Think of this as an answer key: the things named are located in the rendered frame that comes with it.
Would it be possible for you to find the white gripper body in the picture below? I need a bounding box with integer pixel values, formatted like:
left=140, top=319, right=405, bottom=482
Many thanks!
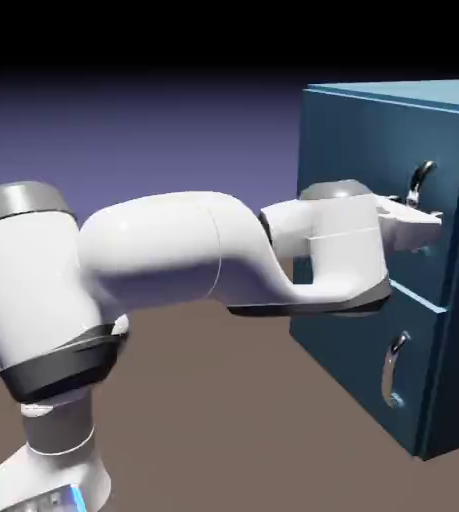
left=374, top=194, right=445, bottom=255

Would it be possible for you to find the curved metal door handle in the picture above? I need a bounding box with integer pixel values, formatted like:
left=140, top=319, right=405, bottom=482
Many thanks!
left=406, top=159, right=439, bottom=208
left=379, top=330, right=412, bottom=410

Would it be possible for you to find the blue cabinet door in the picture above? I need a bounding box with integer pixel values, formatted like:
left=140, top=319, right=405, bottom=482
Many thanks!
left=289, top=279, right=449, bottom=458
left=292, top=88, right=459, bottom=314

